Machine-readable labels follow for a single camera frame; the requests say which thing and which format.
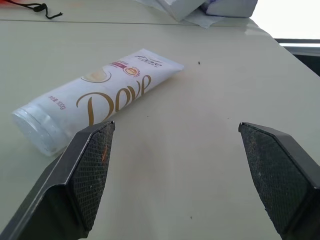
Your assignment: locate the dark window frame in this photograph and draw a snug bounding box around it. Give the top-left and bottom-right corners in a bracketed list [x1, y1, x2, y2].
[273, 37, 320, 76]

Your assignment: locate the white Dove cream tube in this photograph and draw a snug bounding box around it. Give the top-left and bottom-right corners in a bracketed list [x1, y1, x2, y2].
[11, 48, 185, 157]

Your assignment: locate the white crumpled paper sheet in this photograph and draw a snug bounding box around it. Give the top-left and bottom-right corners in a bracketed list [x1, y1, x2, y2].
[183, 11, 226, 30]

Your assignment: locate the orange drawstring pouch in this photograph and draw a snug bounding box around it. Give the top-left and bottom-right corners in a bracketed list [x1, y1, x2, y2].
[14, 0, 64, 20]

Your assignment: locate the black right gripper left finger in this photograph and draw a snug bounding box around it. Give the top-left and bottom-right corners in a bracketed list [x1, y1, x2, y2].
[0, 120, 116, 240]

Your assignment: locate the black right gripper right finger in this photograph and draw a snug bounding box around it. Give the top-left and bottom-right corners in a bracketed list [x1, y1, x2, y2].
[238, 121, 320, 240]

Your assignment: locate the white cardboard box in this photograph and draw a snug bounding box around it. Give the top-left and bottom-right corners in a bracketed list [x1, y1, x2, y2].
[134, 0, 210, 22]

